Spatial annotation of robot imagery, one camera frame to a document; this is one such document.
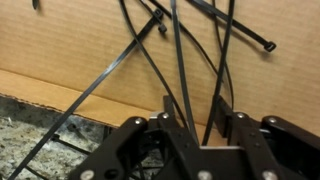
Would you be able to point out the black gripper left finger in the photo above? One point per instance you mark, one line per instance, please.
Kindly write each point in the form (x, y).
(106, 156)

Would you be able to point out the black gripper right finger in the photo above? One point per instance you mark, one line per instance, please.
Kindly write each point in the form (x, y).
(283, 150)

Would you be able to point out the shallow cardboard box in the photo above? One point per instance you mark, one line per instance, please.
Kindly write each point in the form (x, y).
(66, 40)

